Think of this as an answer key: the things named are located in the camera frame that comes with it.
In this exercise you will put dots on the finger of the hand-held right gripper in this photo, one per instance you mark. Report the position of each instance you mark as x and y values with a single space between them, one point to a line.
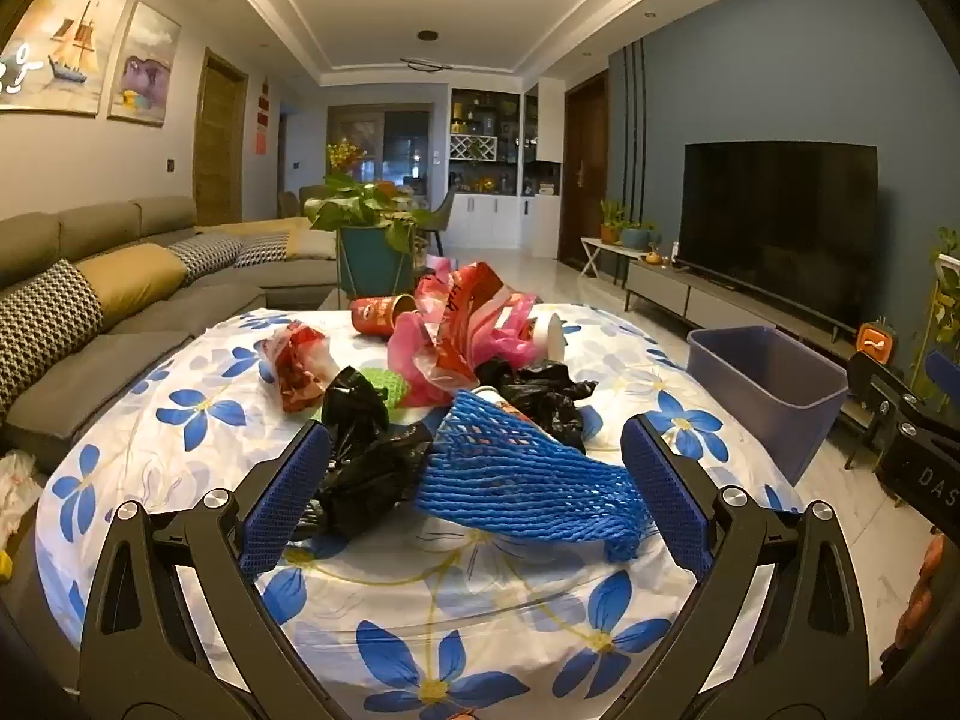
889 397
945 375

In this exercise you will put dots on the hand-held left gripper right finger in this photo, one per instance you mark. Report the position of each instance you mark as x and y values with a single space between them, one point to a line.
664 495

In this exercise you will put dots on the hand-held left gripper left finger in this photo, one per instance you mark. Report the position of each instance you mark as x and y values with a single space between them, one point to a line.
289 495

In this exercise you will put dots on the large black plastic bag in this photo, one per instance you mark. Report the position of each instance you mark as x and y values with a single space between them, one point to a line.
367 457

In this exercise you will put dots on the red white snack wrapper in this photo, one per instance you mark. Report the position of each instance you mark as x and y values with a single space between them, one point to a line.
296 367

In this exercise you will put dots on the grey plastic bin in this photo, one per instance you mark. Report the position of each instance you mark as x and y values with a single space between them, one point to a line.
757 390

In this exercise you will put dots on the blue foam net sleeve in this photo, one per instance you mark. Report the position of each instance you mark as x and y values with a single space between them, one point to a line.
517 480

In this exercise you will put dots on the green foam net sleeve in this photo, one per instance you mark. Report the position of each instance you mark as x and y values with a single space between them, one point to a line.
386 384

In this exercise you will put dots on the small black plastic bag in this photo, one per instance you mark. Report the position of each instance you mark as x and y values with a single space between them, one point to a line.
540 394

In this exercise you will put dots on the pink plastic bag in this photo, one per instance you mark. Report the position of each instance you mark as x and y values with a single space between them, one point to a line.
412 360

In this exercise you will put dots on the white paper cup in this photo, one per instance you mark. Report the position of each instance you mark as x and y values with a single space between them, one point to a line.
547 337

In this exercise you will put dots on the red paper cup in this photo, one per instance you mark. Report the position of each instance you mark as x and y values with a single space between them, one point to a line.
375 315

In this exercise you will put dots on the red printed plastic bag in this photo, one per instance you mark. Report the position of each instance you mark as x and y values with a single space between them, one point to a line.
457 315

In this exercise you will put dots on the person's right hand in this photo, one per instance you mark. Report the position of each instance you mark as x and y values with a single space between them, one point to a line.
922 592

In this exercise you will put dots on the trailing green plant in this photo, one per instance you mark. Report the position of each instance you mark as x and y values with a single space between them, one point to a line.
941 277

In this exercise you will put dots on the blue floral tablecloth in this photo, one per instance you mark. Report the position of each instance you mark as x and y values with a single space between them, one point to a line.
420 600

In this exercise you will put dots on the grey television cabinet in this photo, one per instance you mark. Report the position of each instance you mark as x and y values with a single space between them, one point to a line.
720 307

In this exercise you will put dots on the black flat television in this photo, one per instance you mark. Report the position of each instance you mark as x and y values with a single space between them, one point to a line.
780 225

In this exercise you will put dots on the grey sectional sofa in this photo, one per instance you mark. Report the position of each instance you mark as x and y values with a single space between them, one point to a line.
97 367

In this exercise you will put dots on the white side table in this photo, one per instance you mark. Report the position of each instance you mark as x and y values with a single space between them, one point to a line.
600 251

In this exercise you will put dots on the yellow cushion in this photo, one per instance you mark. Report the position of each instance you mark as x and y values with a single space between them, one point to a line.
311 240
131 277

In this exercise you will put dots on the potted plant in teal pot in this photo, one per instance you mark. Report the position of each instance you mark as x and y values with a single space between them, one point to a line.
367 251

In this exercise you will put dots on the plant in blue pot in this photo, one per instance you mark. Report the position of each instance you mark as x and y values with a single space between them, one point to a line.
637 238

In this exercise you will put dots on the white plastic bag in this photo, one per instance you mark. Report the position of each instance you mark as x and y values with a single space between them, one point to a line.
19 495

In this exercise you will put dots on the plant in orange pot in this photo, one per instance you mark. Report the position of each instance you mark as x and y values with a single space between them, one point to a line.
611 225

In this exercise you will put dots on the large houndstooth cushion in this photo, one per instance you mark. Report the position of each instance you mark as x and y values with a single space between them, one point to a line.
41 322

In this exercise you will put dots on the grey dining chair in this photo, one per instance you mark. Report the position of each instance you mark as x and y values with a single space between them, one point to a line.
442 217

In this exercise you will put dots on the dark wooden door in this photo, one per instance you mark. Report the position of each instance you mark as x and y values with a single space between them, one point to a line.
585 165

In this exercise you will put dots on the yellow flower bouquet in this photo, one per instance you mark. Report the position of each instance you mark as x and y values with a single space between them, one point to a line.
345 154

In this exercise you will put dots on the light wooden door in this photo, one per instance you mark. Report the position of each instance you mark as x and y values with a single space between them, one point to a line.
219 142

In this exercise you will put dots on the white display cabinet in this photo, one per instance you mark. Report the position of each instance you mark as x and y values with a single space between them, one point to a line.
484 165

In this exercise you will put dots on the red wall hanging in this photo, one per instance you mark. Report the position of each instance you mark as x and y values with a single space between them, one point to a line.
262 120

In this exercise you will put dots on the purple wall painting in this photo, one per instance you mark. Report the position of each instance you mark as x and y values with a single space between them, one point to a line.
145 64

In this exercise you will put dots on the sailboat wall painting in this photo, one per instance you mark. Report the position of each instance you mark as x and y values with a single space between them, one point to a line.
67 45

